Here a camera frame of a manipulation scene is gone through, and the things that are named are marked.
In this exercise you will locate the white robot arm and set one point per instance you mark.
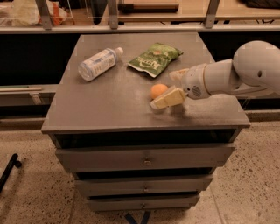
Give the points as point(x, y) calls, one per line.
point(253, 71)

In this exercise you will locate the black bar on floor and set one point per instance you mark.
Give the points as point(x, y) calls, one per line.
point(13, 162)

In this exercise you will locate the green chip bag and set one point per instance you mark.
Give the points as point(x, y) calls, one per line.
point(155, 60)

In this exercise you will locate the metal shelf rail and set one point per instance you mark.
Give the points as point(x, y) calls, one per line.
point(126, 16)

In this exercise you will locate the orange fruit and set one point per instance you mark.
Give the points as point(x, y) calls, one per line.
point(157, 90)

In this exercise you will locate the top grey drawer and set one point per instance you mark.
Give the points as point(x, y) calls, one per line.
point(128, 158)

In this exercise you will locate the grey drawer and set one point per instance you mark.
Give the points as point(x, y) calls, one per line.
point(143, 185)
point(143, 203)
point(128, 158)

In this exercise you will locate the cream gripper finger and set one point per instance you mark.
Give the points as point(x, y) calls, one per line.
point(171, 97)
point(177, 75)

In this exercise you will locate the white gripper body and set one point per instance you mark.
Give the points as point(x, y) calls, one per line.
point(193, 80)

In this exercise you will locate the middle grey drawer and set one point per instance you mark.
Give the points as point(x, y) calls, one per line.
point(143, 185)

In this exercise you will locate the grey drawer cabinet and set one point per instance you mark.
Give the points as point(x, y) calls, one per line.
point(114, 109)

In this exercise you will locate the bottom grey drawer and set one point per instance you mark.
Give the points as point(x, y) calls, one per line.
point(143, 203)

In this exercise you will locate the orange white plastic bag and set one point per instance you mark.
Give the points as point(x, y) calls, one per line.
point(26, 13)

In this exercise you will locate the clear blue plastic bottle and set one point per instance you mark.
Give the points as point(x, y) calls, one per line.
point(99, 63)

